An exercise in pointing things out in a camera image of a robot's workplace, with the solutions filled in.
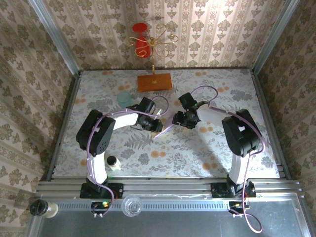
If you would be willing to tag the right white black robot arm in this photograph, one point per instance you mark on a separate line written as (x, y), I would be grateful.
(242, 133)

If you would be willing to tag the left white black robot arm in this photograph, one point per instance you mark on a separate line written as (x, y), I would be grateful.
(96, 133)

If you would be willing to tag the floral table cover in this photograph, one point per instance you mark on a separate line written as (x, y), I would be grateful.
(177, 153)

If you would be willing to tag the teal translucent plastic cup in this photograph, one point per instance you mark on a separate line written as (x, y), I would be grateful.
(123, 97)

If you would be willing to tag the small white bottle black cap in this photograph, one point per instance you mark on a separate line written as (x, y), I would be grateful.
(114, 165)

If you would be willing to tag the red wine glass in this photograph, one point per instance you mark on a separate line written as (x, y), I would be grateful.
(142, 45)

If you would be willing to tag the clear glass cup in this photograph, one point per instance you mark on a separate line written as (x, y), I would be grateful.
(132, 206)

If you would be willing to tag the black connector board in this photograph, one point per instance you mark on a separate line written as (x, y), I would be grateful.
(98, 206)
(235, 206)

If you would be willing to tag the grey metal tray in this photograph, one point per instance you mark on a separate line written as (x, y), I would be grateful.
(172, 224)

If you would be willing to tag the cream jar black lid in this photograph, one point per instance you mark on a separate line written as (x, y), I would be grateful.
(49, 208)

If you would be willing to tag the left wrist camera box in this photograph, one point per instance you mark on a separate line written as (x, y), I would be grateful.
(146, 105)

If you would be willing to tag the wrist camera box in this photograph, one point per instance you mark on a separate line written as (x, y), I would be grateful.
(146, 105)
(186, 101)

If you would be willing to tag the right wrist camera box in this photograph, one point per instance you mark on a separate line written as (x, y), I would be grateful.
(186, 101)

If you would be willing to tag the aluminium front rail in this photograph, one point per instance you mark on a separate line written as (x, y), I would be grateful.
(160, 188)

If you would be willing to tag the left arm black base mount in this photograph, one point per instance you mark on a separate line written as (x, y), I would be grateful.
(116, 190)

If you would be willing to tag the aluminium side rail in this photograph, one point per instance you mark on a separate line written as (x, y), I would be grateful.
(264, 103)
(66, 108)

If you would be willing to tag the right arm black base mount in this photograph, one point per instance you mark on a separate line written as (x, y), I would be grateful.
(218, 191)

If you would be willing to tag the aluminium corner post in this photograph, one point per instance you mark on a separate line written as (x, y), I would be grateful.
(59, 42)
(274, 37)

